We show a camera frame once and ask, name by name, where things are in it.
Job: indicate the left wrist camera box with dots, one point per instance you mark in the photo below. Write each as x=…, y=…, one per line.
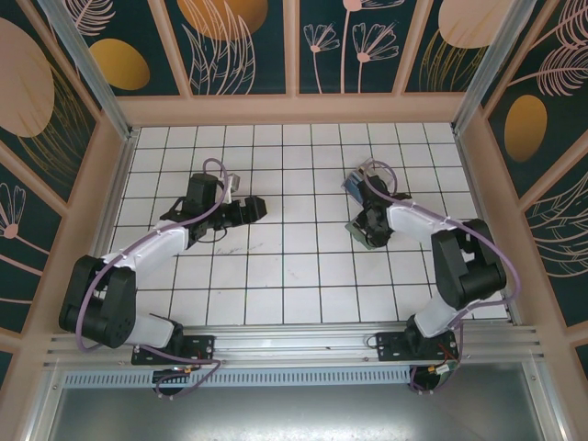
x=233, y=182

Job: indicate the clear acrylic card box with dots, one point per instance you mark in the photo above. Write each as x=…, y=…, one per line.
x=388, y=177

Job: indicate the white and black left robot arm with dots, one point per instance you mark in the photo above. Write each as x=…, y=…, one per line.
x=161, y=245

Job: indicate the green circuit board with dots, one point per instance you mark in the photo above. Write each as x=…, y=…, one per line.
x=445, y=369

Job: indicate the green leather card holder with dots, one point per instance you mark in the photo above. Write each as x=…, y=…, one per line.
x=354, y=232

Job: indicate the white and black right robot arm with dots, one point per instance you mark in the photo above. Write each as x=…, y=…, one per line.
x=413, y=220

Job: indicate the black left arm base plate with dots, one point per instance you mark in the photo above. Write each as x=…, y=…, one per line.
x=202, y=349

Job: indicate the aluminium mounting rail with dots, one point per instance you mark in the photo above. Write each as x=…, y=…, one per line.
x=294, y=342

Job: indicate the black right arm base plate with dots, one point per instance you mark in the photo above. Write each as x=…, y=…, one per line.
x=390, y=347

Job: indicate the aluminium frame post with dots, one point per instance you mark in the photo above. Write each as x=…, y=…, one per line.
x=491, y=69
x=92, y=73

